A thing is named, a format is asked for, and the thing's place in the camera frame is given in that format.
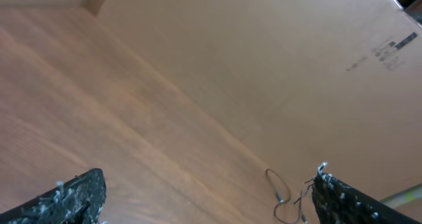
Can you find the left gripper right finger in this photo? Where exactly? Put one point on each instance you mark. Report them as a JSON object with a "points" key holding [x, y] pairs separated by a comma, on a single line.
{"points": [[338, 202]]}

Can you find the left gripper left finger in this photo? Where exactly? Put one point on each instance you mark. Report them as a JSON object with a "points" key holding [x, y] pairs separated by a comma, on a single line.
{"points": [[79, 200]]}

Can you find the cardboard back panel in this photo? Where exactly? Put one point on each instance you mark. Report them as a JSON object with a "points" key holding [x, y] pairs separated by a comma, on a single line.
{"points": [[300, 82]]}

